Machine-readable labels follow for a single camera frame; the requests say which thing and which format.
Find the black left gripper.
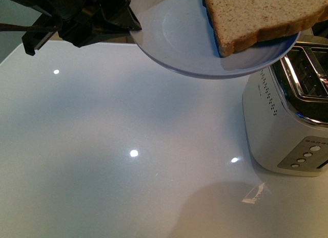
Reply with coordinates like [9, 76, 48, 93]
[1, 0, 142, 55]

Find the grey round plate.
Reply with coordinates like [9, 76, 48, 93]
[130, 0, 300, 79]

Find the brown bread slice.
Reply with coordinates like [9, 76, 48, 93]
[204, 0, 327, 57]

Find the silver two-slot toaster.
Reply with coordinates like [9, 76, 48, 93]
[242, 35, 327, 177]

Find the torn tape on table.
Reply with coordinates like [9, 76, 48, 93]
[242, 183, 265, 204]

